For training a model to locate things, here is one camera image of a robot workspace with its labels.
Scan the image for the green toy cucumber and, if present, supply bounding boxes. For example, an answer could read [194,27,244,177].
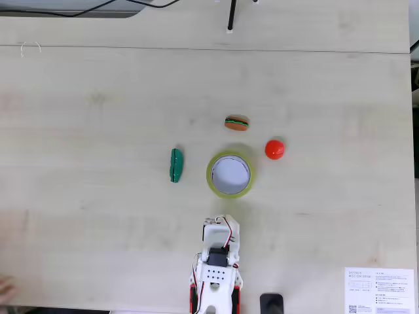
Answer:
[170,148,185,184]

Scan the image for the person's hand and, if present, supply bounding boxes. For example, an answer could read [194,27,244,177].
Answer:
[0,276,18,304]

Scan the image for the yellow packing tape roll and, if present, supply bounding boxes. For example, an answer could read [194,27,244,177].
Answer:
[206,150,256,200]

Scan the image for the black monitor stand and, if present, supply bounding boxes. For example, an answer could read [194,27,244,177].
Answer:
[259,293,284,314]

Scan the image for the red toy strawberry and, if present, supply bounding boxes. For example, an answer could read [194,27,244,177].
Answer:
[264,139,286,161]

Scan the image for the toy hamburger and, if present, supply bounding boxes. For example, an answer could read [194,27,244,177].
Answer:
[224,114,251,132]

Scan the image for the white printed paper sheet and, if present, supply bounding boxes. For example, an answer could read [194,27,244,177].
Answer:
[344,267,414,314]

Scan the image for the black tripod leg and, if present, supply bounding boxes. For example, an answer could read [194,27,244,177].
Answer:
[226,0,238,35]

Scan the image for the black cable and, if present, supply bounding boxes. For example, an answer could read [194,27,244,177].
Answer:
[0,2,111,17]
[124,0,180,9]

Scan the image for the thin white wire hook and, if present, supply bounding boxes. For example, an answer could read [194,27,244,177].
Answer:
[20,39,43,59]

